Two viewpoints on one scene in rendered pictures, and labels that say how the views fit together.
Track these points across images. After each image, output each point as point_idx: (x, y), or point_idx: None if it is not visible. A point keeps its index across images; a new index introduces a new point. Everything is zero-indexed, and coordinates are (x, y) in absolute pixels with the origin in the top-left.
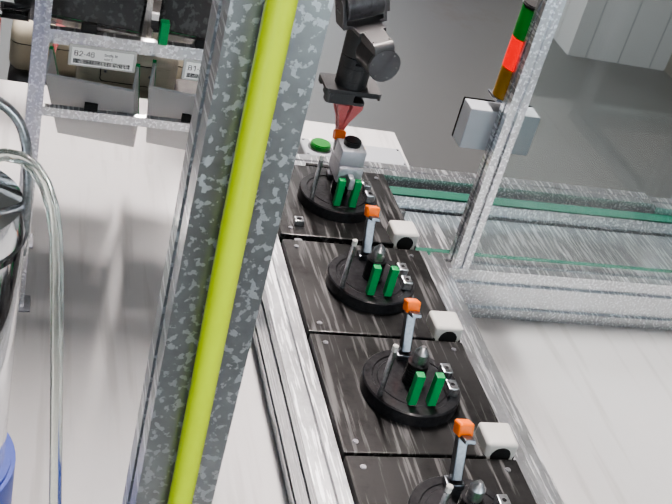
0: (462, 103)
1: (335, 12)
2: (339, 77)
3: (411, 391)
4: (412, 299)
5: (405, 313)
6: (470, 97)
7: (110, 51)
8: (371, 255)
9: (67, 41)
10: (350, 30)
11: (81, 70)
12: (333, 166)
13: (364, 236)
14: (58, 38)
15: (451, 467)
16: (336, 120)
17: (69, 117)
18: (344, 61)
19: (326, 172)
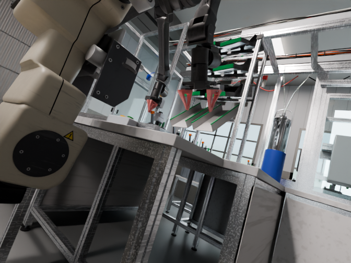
0: (161, 99)
1: (165, 81)
2: (158, 97)
3: (197, 144)
4: (190, 133)
5: (190, 136)
6: (161, 98)
7: (240, 102)
8: (178, 132)
9: (248, 102)
10: (162, 85)
11: (78, 114)
12: (160, 120)
13: (174, 130)
14: (250, 102)
15: (202, 147)
16: (150, 108)
17: (227, 121)
18: (160, 93)
19: (152, 123)
